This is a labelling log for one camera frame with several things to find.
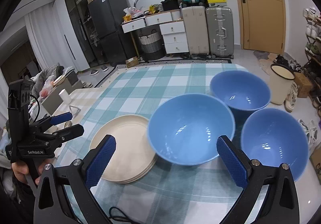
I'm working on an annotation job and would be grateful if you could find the woven laundry basket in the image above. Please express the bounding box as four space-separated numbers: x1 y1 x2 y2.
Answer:
139 29 165 62

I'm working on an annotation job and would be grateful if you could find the shoe rack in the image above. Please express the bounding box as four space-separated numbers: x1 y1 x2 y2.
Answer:
303 7 320 117

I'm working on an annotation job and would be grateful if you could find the metal wire holder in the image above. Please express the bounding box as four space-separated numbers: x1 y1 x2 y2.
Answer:
69 105 81 117

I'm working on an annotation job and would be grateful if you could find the beige suitcase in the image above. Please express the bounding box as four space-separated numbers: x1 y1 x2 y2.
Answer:
182 6 210 55

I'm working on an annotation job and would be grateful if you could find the white drawer desk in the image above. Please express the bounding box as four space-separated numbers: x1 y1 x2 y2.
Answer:
121 9 189 55

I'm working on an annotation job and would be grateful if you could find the wooden door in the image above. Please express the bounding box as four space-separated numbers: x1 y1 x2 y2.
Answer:
237 0 286 54

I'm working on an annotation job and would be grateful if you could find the cream plate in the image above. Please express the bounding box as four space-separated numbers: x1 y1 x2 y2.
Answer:
90 115 158 184

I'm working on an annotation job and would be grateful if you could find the beige plaid tablecloth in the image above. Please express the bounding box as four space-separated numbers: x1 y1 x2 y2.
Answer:
53 87 109 160

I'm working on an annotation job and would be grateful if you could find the person's left hand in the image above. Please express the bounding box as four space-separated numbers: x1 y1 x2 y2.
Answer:
11 159 53 185

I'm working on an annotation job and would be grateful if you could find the silver suitcase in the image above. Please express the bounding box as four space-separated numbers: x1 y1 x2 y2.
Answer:
206 7 234 59

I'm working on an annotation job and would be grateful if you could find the small cardboard box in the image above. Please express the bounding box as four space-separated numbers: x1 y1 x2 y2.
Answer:
126 57 139 68

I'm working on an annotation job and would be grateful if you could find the white cup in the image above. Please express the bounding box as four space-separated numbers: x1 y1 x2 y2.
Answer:
59 89 72 104

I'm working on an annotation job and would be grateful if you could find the black refrigerator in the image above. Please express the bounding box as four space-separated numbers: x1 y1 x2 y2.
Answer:
88 0 136 65

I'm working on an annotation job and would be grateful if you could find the blue bowl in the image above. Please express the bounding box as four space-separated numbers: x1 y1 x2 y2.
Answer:
147 93 236 166
241 108 309 181
209 70 271 120

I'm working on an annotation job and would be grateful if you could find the cream trash bin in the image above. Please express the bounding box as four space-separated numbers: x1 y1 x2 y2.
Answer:
269 63 295 105

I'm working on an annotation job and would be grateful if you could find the cardboard box by rack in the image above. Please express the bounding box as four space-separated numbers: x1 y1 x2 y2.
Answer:
294 72 313 98

